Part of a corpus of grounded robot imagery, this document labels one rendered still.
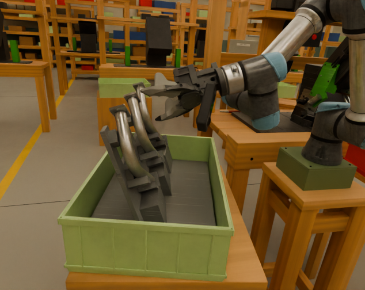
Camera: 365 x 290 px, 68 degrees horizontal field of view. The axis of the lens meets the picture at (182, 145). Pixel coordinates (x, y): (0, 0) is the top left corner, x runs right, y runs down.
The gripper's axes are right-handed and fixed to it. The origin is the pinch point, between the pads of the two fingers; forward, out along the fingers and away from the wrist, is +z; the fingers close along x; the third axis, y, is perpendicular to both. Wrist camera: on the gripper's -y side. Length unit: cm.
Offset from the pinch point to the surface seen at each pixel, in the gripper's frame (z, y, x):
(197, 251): -2.7, -34.9, -12.2
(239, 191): -26, -11, -88
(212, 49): -37, 79, -81
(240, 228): -17, -31, -37
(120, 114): 7.1, 0.0, 1.2
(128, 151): 7.0, -9.6, -0.1
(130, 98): 6.1, 12.1, -11.0
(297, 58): -99, 75, -112
